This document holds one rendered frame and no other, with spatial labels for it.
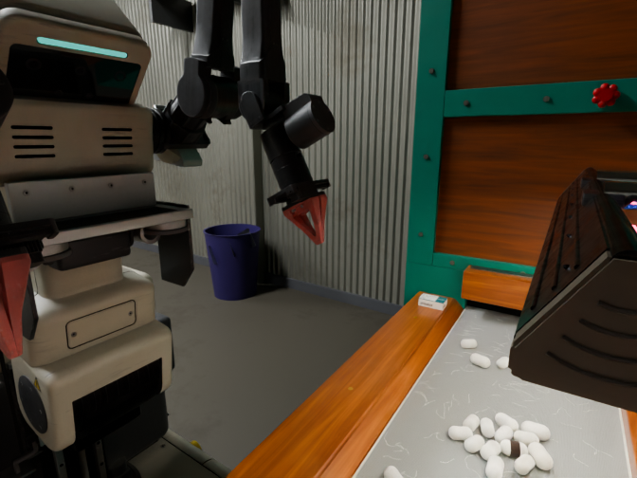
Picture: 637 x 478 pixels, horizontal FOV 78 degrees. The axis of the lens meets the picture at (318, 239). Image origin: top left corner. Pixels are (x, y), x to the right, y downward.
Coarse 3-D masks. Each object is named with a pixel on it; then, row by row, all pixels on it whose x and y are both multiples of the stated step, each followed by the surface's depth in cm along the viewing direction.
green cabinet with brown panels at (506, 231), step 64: (448, 0) 87; (512, 0) 82; (576, 0) 76; (448, 64) 91; (512, 64) 84; (576, 64) 78; (448, 128) 94; (512, 128) 87; (576, 128) 81; (448, 192) 97; (512, 192) 89; (448, 256) 99; (512, 256) 92
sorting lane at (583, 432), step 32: (480, 320) 94; (512, 320) 94; (448, 352) 79; (480, 352) 79; (416, 384) 69; (448, 384) 69; (480, 384) 69; (512, 384) 69; (416, 416) 61; (448, 416) 61; (480, 416) 61; (512, 416) 61; (544, 416) 61; (576, 416) 61; (608, 416) 61; (384, 448) 55; (416, 448) 55; (448, 448) 55; (576, 448) 55; (608, 448) 55
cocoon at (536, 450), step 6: (534, 444) 53; (540, 444) 53; (528, 450) 53; (534, 450) 52; (540, 450) 51; (546, 450) 52; (534, 456) 51; (540, 456) 51; (546, 456) 50; (540, 462) 50; (546, 462) 50; (552, 462) 50; (540, 468) 51; (546, 468) 50
